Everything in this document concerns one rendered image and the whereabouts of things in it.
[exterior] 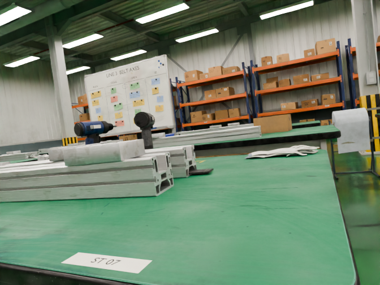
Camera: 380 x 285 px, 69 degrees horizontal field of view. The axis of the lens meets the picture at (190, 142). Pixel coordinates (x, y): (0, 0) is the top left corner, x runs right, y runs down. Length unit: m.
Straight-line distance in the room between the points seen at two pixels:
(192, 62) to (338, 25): 5.54
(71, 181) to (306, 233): 0.54
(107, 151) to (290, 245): 0.44
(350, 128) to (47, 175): 3.73
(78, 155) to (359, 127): 3.73
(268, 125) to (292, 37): 8.95
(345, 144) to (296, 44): 7.54
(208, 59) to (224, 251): 11.71
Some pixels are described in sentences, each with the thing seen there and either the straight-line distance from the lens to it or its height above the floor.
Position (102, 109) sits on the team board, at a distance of 4.51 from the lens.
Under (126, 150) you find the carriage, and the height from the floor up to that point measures 0.89.
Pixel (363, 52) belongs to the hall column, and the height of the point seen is 1.90.
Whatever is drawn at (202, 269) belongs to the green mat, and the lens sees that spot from 0.29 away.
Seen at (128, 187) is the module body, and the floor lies 0.80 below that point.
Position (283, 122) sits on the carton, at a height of 0.86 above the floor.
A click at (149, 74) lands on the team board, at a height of 1.73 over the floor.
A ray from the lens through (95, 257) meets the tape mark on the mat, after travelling 0.37.
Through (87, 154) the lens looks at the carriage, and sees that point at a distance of 0.68.
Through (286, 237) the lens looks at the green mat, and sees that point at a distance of 0.35.
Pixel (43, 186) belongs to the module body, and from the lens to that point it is 0.81.
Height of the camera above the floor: 0.92
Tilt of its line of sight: 3 degrees down
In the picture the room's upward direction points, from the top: 7 degrees counter-clockwise
